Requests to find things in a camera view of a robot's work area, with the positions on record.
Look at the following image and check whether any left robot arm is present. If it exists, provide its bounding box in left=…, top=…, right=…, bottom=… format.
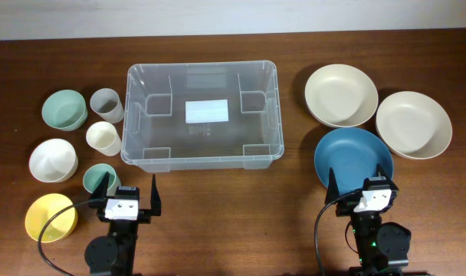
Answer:
left=84, top=172, right=162, bottom=276

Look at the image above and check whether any cream cup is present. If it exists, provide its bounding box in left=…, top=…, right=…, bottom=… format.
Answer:
left=86, top=121, right=121, bottom=156

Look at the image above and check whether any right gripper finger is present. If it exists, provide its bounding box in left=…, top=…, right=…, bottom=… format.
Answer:
left=376, top=163, right=392, bottom=181
left=324, top=167, right=340, bottom=205

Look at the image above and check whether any beige plate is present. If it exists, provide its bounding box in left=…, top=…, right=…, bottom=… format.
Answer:
left=304, top=64, right=379, bottom=128
left=376, top=91, right=453, bottom=159

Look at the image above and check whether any blue plate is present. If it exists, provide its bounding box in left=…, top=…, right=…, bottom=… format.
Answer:
left=314, top=127, right=394, bottom=194

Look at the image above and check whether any green cup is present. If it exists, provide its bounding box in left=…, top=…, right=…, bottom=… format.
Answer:
left=83, top=163, right=121, bottom=196

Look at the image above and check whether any white bowl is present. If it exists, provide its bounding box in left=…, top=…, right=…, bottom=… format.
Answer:
left=28, top=139, right=78, bottom=183

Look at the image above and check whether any yellow bowl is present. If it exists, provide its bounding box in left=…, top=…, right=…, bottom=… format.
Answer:
left=25, top=193, right=78, bottom=243

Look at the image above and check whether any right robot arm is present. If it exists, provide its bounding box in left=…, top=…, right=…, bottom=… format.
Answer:
left=325, top=164, right=412, bottom=276

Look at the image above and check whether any green bowl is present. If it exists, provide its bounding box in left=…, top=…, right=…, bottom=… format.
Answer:
left=41, top=90, right=88, bottom=131

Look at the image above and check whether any white label in bin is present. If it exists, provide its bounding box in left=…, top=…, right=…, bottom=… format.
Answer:
left=185, top=99, right=228, bottom=123

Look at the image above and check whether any grey cup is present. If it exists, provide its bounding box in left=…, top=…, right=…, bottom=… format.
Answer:
left=90, top=88, right=124, bottom=123

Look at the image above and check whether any clear plastic storage bin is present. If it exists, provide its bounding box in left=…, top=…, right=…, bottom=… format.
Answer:
left=120, top=61, right=284, bottom=173

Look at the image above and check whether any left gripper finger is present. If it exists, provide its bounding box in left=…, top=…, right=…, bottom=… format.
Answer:
left=87, top=172, right=110, bottom=209
left=150, top=174, right=162, bottom=216

